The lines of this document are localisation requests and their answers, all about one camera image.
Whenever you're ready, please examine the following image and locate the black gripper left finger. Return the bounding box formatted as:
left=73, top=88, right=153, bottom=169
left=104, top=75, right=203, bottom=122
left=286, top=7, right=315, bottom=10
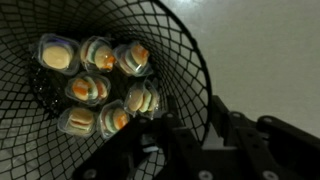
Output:
left=167, top=95, right=182, bottom=128

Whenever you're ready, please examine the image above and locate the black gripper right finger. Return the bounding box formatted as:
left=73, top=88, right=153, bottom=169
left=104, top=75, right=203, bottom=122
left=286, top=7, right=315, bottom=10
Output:
left=211, top=95, right=234, bottom=146

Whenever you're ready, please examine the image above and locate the black wire mesh basket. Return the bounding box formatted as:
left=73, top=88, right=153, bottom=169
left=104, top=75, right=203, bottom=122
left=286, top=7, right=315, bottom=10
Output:
left=0, top=0, right=211, bottom=180

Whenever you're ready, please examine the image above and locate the wrapped burger candy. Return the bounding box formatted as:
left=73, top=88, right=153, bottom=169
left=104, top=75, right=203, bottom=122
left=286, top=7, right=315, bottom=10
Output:
left=65, top=72, right=111, bottom=106
left=113, top=41, right=153, bottom=77
left=124, top=80, right=160, bottom=119
left=80, top=36, right=116, bottom=72
left=57, top=107, right=96, bottom=137
left=98, top=100, right=130, bottom=139
left=35, top=33, right=80, bottom=76

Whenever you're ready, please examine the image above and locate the wrapped burger candy bottom middle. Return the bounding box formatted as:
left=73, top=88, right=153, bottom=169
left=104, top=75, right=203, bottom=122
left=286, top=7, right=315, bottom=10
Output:
left=98, top=100, right=130, bottom=139

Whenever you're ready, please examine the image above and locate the wrapped burger candy top right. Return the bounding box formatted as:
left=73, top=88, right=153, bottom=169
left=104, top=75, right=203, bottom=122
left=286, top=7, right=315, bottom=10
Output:
left=113, top=41, right=153, bottom=77

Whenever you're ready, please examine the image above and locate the wrapped burger candy centre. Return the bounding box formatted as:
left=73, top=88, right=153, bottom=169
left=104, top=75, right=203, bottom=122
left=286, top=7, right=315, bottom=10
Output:
left=65, top=72, right=111, bottom=106

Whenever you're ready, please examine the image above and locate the wrapped burger candy bottom left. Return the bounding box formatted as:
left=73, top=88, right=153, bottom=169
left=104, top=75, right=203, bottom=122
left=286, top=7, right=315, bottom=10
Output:
left=57, top=107, right=96, bottom=137

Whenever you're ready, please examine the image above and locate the wrapped burger candy top middle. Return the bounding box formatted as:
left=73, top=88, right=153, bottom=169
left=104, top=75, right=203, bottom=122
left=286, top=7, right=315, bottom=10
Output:
left=80, top=36, right=116, bottom=72

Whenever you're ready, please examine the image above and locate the wrapped burger candy top left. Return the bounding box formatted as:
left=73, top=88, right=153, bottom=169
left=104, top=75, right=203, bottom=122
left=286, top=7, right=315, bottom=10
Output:
left=35, top=33, right=80, bottom=76

